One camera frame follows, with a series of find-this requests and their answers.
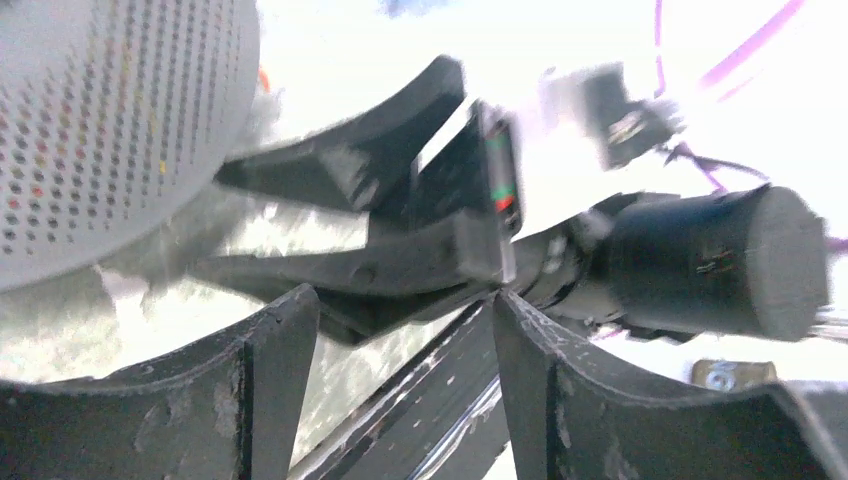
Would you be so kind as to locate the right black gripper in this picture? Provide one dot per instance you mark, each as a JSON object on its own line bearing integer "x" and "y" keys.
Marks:
{"x": 439, "y": 241}

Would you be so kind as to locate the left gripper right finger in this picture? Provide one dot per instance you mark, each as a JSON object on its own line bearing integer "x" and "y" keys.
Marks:
{"x": 575, "y": 411}

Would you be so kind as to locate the black base frame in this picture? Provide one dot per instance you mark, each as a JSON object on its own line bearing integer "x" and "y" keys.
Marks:
{"x": 421, "y": 403}

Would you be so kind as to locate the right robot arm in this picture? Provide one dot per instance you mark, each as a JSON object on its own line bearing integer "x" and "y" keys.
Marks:
{"x": 746, "y": 262}

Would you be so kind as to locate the black cable spool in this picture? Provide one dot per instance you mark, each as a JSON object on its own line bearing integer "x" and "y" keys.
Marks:
{"x": 114, "y": 115}

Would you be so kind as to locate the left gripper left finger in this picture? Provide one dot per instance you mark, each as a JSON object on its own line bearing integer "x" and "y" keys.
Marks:
{"x": 224, "y": 407}

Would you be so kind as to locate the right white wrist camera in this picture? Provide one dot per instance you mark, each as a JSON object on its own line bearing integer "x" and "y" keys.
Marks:
{"x": 593, "y": 106}

